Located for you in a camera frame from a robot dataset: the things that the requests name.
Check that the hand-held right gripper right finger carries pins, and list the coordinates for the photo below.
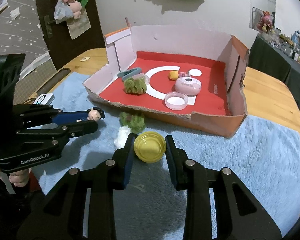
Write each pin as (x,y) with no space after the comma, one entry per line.
(172,160)

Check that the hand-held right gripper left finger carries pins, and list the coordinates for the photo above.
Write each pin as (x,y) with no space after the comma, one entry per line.
(128,160)

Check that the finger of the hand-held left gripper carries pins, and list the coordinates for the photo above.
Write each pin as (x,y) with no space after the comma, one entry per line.
(70,117)
(82,128)

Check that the boy figurine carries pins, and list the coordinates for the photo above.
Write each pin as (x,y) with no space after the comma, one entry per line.
(95,115)

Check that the yellow plastic capsule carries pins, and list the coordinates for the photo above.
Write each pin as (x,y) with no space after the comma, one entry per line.
(150,146)

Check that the clear round lid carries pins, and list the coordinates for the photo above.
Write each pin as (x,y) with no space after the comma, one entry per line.
(176,101)

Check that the green yarn pompom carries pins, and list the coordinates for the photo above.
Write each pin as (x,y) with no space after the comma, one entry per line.
(135,86)
(133,123)

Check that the light green clothespin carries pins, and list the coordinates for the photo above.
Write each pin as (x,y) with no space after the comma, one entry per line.
(128,73)

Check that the small blonde figurine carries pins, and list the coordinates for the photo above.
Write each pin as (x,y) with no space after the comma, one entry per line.
(173,75)

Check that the small pink toy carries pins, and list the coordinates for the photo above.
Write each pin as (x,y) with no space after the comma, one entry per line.
(184,74)

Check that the cardboard box with red bottom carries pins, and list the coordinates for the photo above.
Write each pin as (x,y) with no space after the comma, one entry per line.
(215,80)

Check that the person's left hand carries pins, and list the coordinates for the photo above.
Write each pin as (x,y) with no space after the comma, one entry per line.
(19,178)

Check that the white crumpled wad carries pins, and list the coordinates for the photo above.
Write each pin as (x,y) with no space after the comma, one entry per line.
(121,136)

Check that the person's red garment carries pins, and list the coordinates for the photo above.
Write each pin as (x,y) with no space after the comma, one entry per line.
(36,182)

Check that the white square device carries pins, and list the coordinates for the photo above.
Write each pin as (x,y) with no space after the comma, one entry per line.
(43,99)

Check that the small white tag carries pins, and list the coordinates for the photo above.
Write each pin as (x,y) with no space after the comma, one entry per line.
(85,58)

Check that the dark wooden door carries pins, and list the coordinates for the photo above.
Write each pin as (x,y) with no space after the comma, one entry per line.
(62,52)

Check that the blue fluffy mat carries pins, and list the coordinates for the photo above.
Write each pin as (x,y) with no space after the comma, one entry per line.
(240,155)

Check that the pink round case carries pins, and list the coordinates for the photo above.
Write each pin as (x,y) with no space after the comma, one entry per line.
(187,86)

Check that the clear plastic capsule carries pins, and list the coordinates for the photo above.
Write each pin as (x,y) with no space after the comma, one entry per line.
(143,77)

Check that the grey plastic bag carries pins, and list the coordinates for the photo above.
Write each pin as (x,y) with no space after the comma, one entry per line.
(61,11)

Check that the pink plush pig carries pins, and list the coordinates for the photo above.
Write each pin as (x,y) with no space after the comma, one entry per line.
(75,8)

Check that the pink stick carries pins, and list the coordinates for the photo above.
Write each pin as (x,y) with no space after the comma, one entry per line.
(127,22)

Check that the dark cloth covered table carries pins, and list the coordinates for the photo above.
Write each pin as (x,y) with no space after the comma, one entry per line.
(270,55)

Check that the row of small toys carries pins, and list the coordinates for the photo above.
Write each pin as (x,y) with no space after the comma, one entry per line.
(292,45)

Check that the pink plush toy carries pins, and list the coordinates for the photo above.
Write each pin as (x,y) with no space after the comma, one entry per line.
(266,22)

